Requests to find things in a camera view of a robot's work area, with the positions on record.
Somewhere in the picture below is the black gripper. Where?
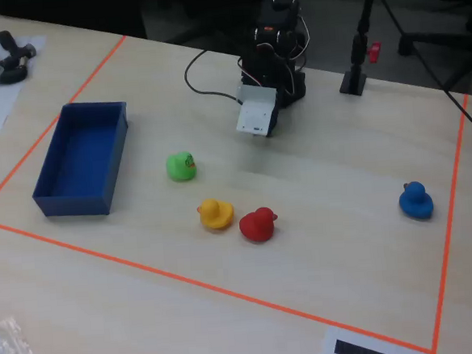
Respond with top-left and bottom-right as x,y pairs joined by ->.
261,95 -> 284,137

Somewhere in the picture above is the blue rubber duck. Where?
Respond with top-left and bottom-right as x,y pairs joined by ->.
397,179 -> 436,221

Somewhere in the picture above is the green rubber duck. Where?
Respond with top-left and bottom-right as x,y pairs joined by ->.
165,150 -> 199,183

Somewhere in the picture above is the red rubber duck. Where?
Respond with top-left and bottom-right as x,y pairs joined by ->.
238,205 -> 281,244

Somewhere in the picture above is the yellow rubber duck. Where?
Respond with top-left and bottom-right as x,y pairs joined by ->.
196,196 -> 236,232

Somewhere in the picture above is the blue open box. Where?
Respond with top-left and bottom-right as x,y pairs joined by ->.
25,98 -> 136,221

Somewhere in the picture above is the red clamp knob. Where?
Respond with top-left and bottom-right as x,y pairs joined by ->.
366,41 -> 384,65

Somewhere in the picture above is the orange tape line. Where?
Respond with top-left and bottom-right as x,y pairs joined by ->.
0,35 -> 139,213
0,187 -> 435,354
413,93 -> 472,354

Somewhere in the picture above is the black office chair base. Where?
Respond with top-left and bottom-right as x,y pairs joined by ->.
393,4 -> 472,96

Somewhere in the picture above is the white label with black bar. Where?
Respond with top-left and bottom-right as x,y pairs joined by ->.
314,319 -> 432,354

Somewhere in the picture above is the grey black clamp tool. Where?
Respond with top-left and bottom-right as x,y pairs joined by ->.
0,27 -> 40,86

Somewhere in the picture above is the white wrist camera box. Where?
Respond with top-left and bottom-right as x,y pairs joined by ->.
233,82 -> 280,137

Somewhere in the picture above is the black camera cable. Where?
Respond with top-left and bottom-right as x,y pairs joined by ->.
182,45 -> 245,109

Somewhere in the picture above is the black camera stand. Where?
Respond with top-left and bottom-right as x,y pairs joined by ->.
332,0 -> 390,98

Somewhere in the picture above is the thin black cable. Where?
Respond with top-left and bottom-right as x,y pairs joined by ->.
377,0 -> 472,152

